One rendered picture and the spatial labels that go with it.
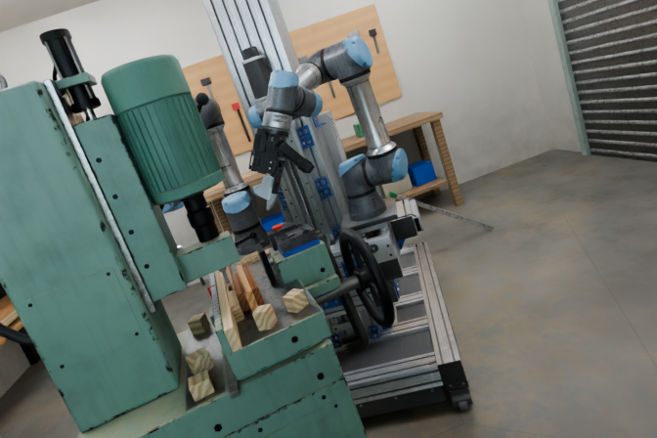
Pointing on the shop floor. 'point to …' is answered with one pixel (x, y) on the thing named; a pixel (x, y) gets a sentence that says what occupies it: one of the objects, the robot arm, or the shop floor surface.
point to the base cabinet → (311, 416)
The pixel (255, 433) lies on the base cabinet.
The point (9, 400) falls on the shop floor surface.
